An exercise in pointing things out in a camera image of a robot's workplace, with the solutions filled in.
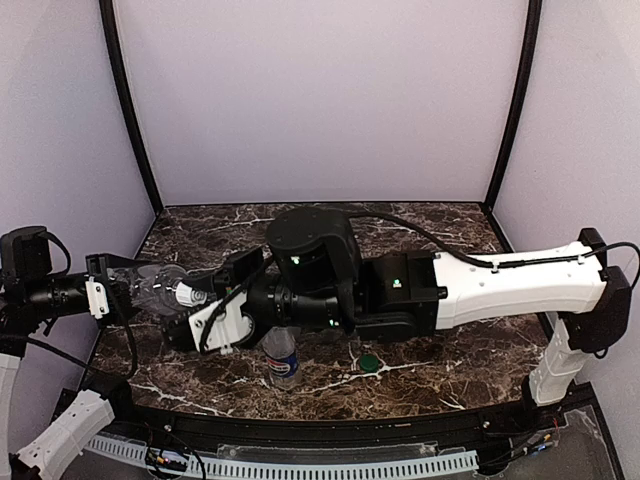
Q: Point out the black frame post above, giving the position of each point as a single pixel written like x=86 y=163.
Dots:
x=128 y=111
x=525 y=64

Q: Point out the left black frame post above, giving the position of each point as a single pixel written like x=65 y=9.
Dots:
x=128 y=111

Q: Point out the green bottle cap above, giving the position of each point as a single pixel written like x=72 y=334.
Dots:
x=369 y=363

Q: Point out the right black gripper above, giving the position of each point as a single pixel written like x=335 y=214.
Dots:
x=236 y=288

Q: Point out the right black frame post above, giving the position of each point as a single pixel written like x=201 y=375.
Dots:
x=525 y=64

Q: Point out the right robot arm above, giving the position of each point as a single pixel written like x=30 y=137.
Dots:
x=310 y=273

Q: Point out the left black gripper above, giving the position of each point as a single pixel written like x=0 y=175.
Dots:
x=114 y=288

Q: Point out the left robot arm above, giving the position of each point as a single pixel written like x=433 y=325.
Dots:
x=33 y=298

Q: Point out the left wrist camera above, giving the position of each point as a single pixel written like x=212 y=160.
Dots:
x=97 y=298

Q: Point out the white slotted cable duct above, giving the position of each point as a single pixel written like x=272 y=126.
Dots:
x=178 y=464

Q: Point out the black front rail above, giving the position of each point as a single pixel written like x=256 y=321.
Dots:
x=468 y=427

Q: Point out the Pepsi label bottle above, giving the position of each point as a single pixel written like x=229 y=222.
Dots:
x=280 y=350

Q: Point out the clear white cap bottle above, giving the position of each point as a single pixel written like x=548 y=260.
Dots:
x=159 y=289

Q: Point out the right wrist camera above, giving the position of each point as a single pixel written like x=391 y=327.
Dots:
x=229 y=328

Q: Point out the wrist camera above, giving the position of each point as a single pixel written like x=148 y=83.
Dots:
x=97 y=298
x=229 y=328

